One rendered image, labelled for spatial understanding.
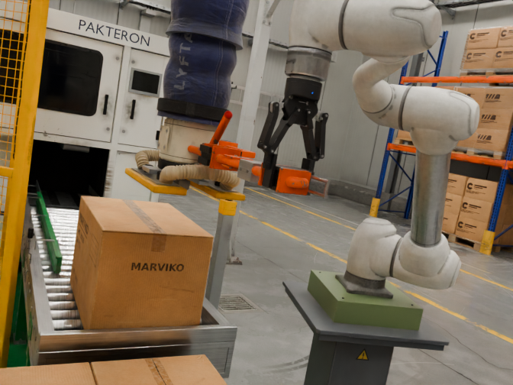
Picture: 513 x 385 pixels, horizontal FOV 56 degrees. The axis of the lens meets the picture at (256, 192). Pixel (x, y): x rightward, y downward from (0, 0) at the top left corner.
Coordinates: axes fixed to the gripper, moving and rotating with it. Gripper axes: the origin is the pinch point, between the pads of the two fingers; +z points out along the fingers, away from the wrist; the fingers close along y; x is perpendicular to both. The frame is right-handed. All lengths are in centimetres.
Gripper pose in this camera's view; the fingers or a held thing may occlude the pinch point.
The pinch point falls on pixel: (287, 176)
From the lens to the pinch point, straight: 103.1
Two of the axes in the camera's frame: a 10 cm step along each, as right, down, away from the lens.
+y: -8.7, -1.0, -4.8
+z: -1.7, 9.8, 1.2
